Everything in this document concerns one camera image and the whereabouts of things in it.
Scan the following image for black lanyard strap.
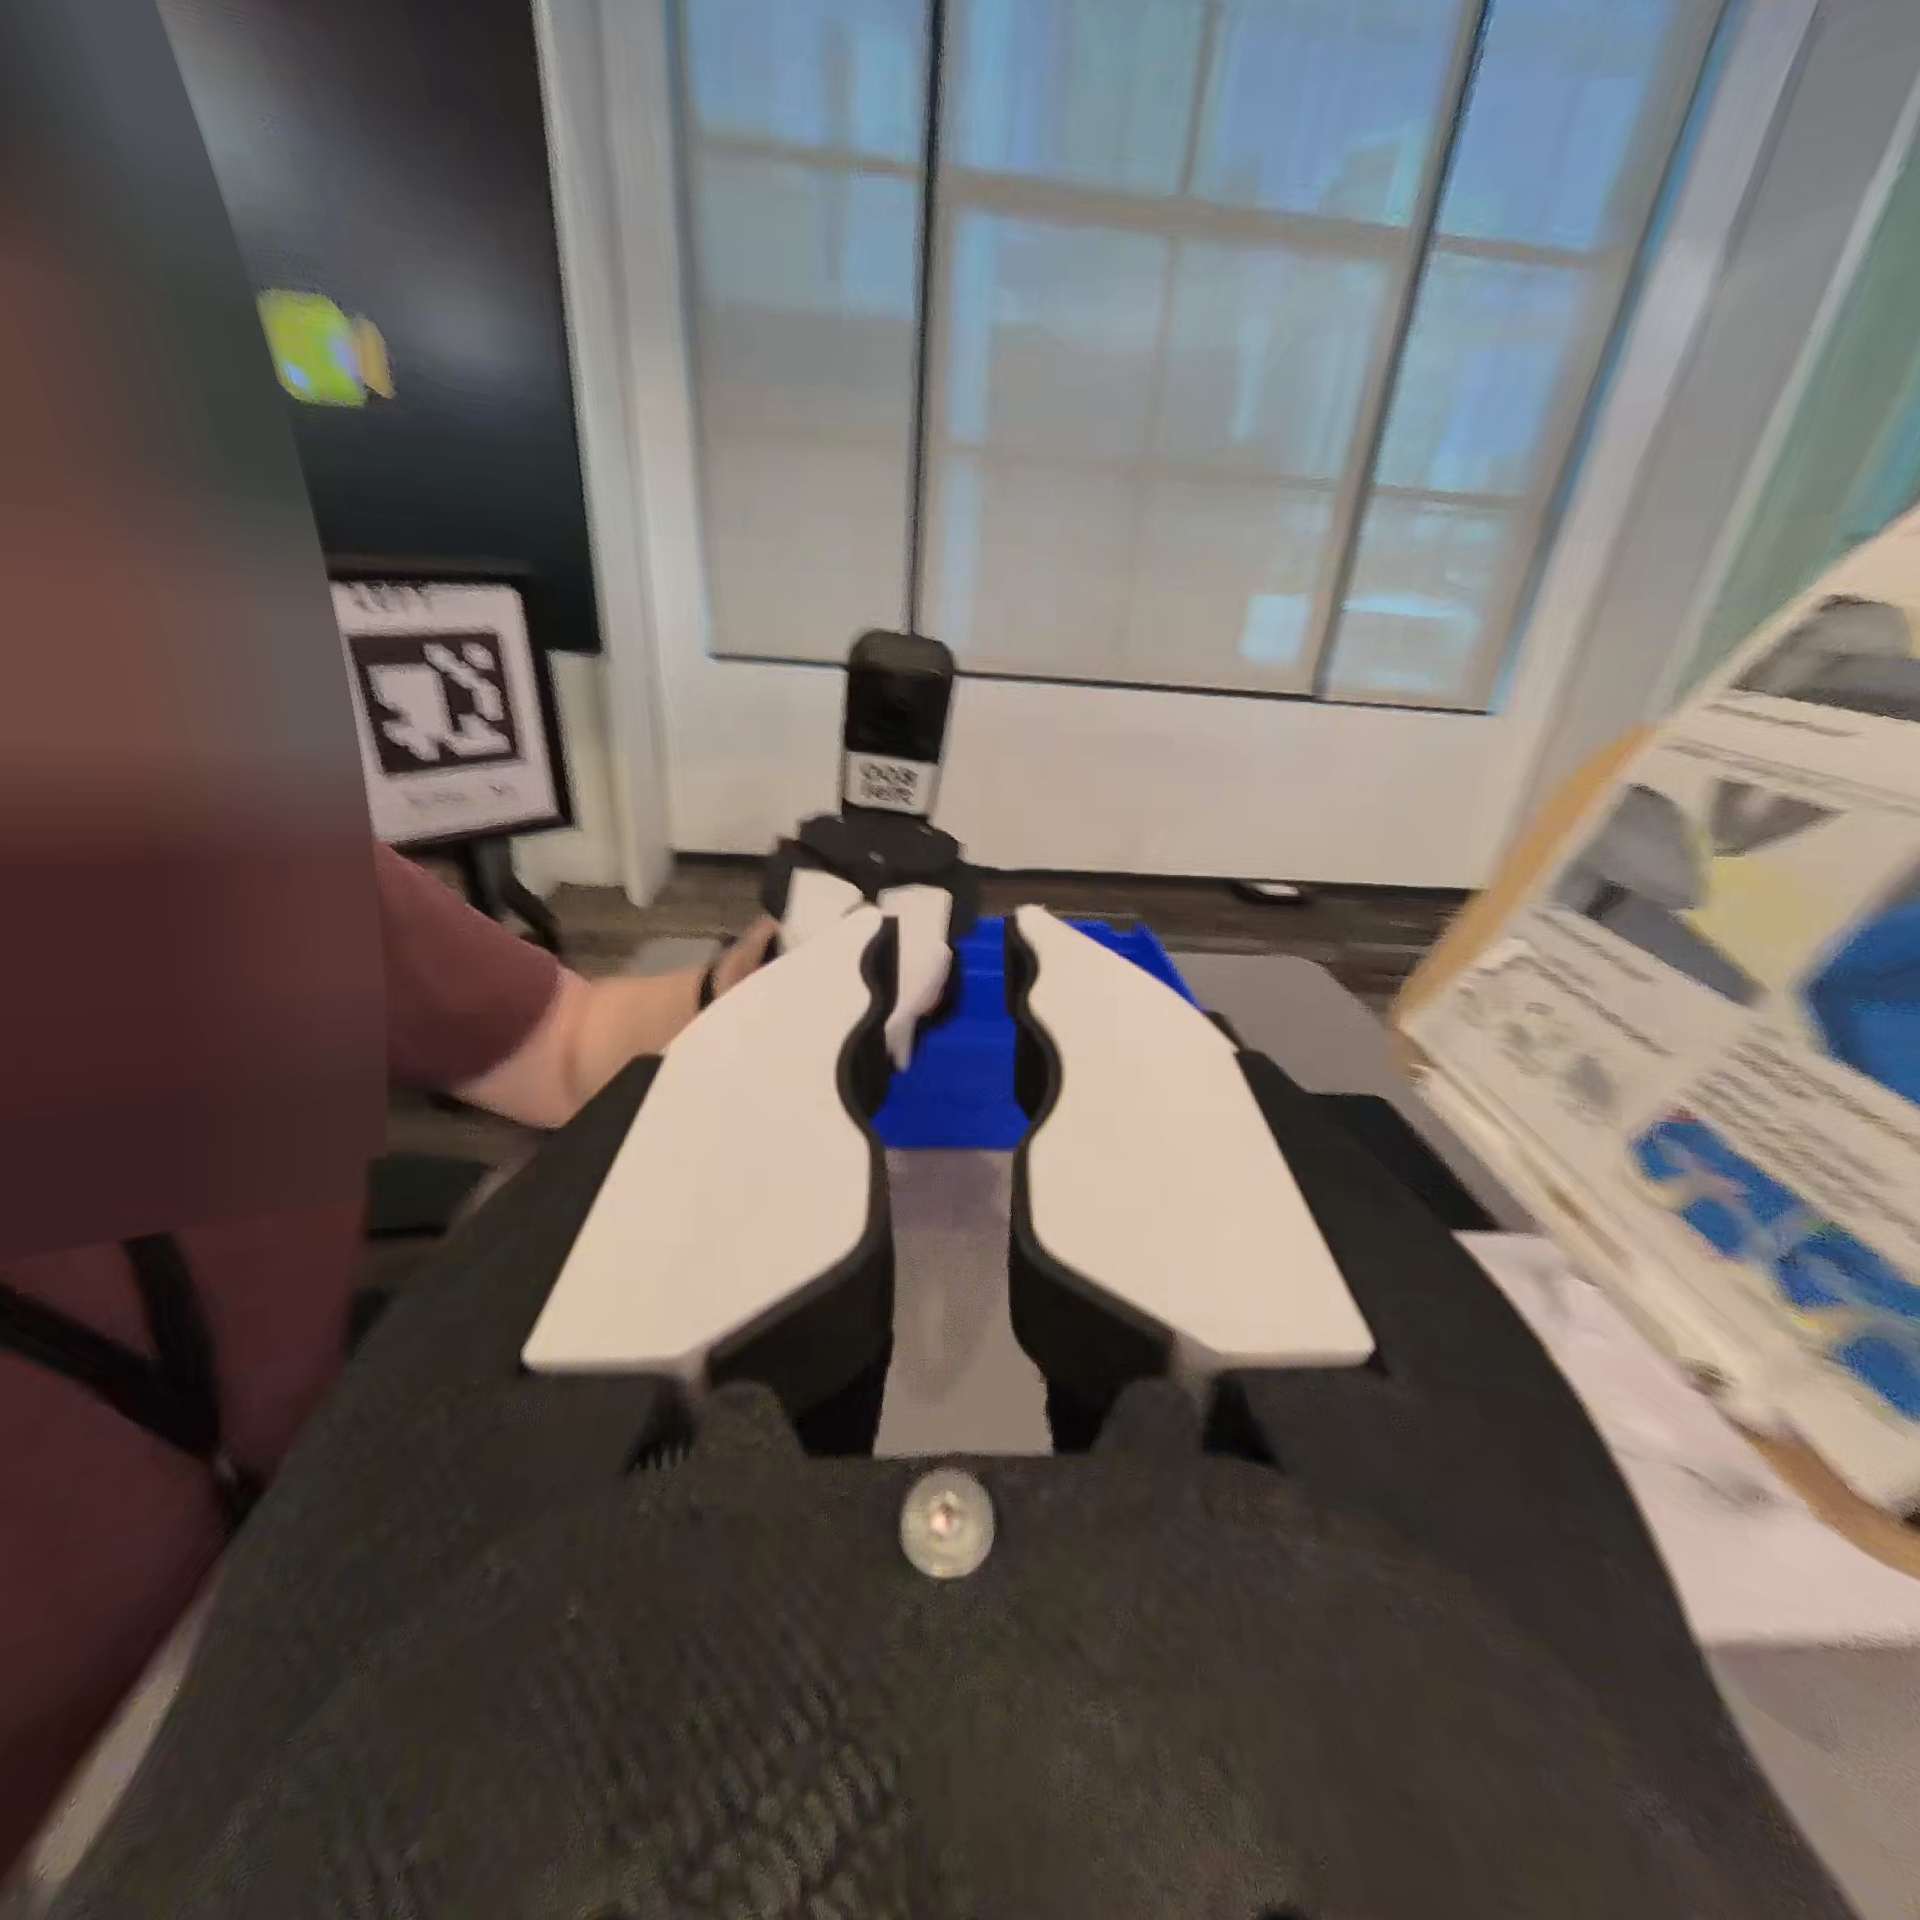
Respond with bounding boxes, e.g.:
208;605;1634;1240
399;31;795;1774
0;1237;264;1525

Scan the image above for white paper sheets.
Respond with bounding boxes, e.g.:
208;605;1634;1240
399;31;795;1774
1463;1229;1920;1653

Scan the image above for framed marker sign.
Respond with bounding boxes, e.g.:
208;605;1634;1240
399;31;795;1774
327;561;575;953

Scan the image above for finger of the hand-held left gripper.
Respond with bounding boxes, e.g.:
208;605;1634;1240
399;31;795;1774
879;885;956;1075
778;873;879;957

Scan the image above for blue plastic parts bin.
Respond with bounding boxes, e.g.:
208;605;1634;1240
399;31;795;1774
872;918;1204;1155

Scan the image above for yellow green sticker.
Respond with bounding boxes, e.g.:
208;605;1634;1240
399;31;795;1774
258;288;397;409

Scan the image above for large paned window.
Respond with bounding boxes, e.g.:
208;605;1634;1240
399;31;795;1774
667;0;1748;716

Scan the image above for black wall panel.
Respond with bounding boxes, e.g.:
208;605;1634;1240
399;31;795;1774
158;0;602;653

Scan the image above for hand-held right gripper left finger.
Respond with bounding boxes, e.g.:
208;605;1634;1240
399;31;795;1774
518;907;898;1404

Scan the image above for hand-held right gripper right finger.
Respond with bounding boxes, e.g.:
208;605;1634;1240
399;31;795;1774
1008;902;1375;1404

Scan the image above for printed cardboard box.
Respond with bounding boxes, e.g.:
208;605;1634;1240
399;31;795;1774
1388;510;1920;1576

